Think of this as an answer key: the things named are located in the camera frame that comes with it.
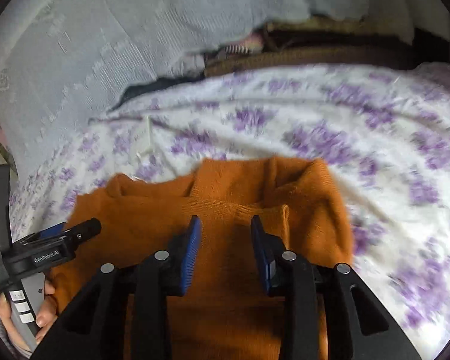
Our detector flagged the dark wooden bed frame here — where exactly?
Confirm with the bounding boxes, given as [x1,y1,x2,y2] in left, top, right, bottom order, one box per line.
[204,19,450,77]

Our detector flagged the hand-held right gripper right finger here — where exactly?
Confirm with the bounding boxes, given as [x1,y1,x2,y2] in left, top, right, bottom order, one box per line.
[250,215,421,360]

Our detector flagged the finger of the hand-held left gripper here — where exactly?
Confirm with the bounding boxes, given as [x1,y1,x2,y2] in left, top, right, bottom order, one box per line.
[22,217,102,244]

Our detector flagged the orange knit cardigan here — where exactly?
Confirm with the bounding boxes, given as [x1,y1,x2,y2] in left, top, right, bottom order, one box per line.
[47,157,355,360]

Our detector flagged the person's left hand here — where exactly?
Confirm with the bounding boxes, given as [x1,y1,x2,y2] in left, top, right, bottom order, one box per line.
[0,280,58,351]

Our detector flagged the folded pink striped cloth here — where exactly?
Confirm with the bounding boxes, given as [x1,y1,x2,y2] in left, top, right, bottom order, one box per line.
[217,32,265,59]

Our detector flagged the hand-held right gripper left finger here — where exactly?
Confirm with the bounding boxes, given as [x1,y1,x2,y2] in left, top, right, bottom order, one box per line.
[30,215,202,360]

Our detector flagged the white lace cloth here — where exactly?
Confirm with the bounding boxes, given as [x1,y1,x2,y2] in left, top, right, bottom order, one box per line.
[0,0,417,184]

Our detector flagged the purple floral bed sheet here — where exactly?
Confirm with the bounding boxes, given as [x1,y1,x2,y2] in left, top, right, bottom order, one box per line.
[7,62,450,346]

